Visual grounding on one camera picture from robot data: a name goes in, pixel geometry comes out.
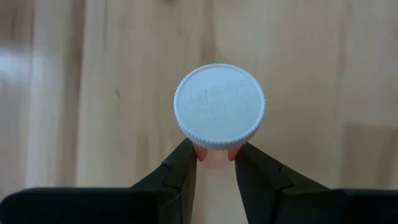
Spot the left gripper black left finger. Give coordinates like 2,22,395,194
129,138,198,224

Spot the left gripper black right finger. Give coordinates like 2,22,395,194
234,141,348,224

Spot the pink pill bottle white cap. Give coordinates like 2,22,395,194
173,63,266,171

